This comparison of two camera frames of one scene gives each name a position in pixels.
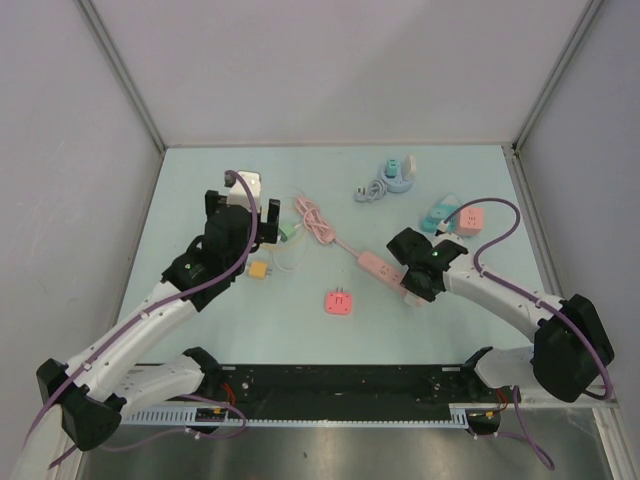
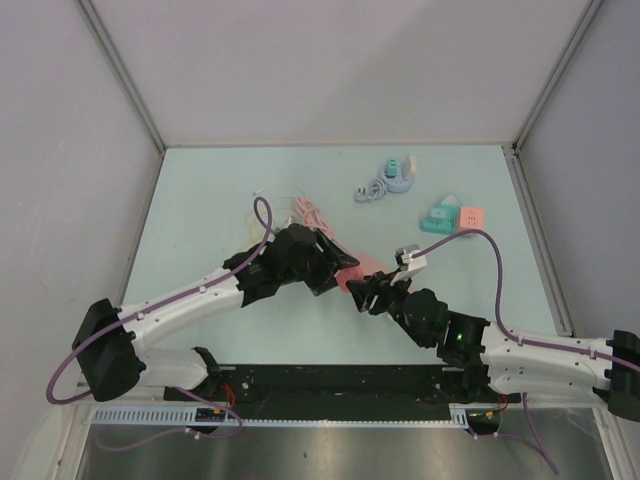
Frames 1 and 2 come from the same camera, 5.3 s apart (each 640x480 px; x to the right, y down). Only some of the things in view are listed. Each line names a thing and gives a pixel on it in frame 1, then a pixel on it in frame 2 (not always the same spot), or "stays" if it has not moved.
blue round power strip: (376, 190) stays
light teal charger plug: (438, 213) stays
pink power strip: (385, 273) stays
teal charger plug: (392, 168) stays
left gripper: (265, 231) to (329, 260)
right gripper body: (428, 292) to (390, 299)
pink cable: (315, 221) stays
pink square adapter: (339, 303) to (343, 275)
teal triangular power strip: (440, 214) stays
